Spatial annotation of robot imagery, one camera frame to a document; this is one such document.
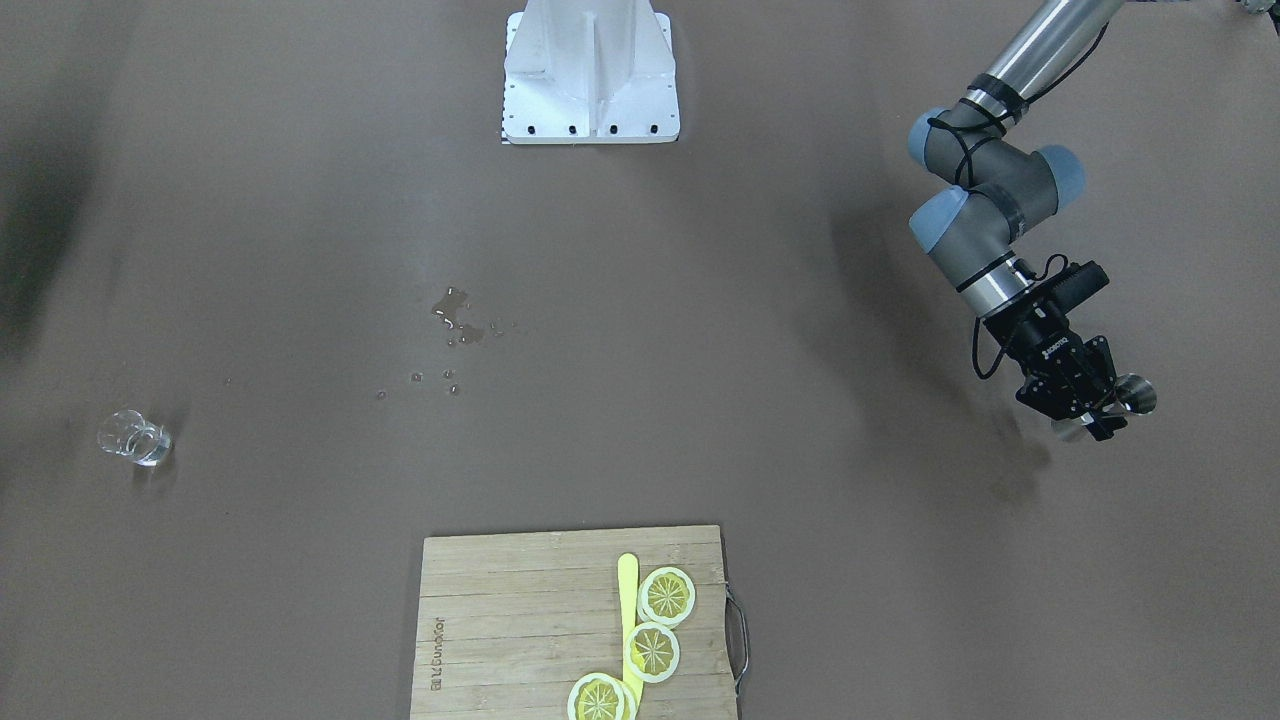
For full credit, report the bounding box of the bamboo cutting board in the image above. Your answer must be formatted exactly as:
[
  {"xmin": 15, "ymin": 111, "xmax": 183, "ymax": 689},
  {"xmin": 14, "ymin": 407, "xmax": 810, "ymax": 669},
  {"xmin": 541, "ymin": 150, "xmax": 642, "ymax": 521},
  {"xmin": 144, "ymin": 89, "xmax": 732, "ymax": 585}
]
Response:
[{"xmin": 410, "ymin": 525, "xmax": 739, "ymax": 719}]

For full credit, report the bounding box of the lemon slice middle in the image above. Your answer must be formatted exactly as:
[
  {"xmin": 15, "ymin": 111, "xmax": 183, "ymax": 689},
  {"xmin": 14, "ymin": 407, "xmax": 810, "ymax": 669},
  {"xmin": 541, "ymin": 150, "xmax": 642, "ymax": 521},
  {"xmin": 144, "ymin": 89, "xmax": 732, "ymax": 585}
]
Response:
[{"xmin": 623, "ymin": 621, "xmax": 681, "ymax": 684}]

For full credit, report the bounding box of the lemon slice upper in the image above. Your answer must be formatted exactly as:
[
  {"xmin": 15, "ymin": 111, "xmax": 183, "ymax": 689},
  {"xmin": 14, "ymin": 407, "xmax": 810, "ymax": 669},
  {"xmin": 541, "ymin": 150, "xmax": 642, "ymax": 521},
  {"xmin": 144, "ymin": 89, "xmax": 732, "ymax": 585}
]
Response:
[{"xmin": 637, "ymin": 566, "xmax": 698, "ymax": 628}]

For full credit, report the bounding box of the steel jigger measuring cup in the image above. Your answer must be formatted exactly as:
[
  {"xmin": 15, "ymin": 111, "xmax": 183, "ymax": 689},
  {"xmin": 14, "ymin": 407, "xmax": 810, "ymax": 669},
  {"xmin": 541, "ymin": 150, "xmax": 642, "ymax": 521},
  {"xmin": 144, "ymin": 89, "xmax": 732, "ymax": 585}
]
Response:
[{"xmin": 1051, "ymin": 373, "xmax": 1158, "ymax": 442}]

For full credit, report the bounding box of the lemon slice lower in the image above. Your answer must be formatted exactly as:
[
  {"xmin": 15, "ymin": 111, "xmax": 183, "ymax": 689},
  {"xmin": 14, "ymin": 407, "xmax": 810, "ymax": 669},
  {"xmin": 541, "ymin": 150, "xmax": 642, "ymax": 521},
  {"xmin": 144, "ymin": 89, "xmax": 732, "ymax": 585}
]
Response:
[{"xmin": 564, "ymin": 673, "xmax": 637, "ymax": 720}]

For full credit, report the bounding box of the lemon slice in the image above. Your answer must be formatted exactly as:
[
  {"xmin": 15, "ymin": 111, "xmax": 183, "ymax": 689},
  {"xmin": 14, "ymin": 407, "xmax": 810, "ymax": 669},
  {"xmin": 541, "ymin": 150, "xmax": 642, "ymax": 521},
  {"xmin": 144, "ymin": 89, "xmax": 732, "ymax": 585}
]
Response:
[
  {"xmin": 637, "ymin": 566, "xmax": 698, "ymax": 628},
  {"xmin": 623, "ymin": 621, "xmax": 681, "ymax": 684},
  {"xmin": 564, "ymin": 673, "xmax": 637, "ymax": 720}
]

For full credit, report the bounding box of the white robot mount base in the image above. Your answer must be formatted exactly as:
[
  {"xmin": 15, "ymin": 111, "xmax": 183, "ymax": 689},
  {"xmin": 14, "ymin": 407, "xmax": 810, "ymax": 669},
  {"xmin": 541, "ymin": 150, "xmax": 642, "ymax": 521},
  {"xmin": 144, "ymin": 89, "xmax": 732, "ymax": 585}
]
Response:
[{"xmin": 500, "ymin": 1, "xmax": 681, "ymax": 146}]

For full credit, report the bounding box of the yellow plastic knife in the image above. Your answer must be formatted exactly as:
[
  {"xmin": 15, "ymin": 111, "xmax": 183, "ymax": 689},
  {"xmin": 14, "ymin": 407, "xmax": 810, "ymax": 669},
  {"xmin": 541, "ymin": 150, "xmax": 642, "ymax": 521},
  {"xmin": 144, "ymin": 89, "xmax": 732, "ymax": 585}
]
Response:
[{"xmin": 616, "ymin": 553, "xmax": 644, "ymax": 719}]

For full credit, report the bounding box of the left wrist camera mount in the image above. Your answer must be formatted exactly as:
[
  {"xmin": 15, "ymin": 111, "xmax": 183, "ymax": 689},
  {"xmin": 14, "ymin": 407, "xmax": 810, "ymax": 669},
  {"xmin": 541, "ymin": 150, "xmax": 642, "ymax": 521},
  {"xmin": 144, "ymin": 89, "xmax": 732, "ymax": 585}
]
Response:
[{"xmin": 1032, "ymin": 261, "xmax": 1110, "ymax": 316}]

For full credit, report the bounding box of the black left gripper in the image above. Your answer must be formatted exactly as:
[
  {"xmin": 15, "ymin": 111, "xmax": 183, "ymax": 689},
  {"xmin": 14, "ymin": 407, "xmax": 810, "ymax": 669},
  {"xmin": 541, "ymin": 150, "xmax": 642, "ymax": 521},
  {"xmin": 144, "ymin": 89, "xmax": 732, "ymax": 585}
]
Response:
[{"xmin": 983, "ymin": 301, "xmax": 1126, "ymax": 442}]

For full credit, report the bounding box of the small clear glass cup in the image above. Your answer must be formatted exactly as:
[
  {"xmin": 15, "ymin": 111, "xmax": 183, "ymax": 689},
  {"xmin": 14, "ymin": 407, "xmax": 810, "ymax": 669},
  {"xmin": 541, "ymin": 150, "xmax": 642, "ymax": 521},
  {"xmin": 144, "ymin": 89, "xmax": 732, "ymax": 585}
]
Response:
[{"xmin": 96, "ymin": 409, "xmax": 173, "ymax": 468}]

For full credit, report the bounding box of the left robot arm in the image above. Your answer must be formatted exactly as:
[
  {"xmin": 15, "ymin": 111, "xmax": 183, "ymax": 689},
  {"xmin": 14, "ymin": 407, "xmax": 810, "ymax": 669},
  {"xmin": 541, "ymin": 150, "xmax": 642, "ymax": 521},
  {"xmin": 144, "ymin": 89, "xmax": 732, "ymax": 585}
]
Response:
[{"xmin": 908, "ymin": 1, "xmax": 1126, "ymax": 441}]

